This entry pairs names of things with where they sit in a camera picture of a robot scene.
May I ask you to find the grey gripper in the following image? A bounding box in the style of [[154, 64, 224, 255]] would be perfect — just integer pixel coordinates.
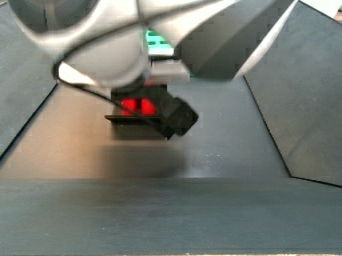
[[146, 55, 190, 84]]

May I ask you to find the red double-square block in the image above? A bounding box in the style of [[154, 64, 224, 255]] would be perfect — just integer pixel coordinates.
[[122, 98, 157, 116]]

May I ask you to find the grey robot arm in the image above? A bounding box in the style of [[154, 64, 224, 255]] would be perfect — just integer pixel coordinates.
[[7, 0, 298, 88]]

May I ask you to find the green foam shape board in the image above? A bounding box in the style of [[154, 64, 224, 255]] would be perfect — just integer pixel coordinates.
[[146, 30, 174, 56]]

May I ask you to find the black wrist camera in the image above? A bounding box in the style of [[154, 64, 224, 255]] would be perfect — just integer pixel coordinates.
[[146, 86, 200, 139]]

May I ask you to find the black camera cable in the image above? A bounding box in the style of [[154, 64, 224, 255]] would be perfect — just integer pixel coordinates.
[[53, 61, 169, 136]]

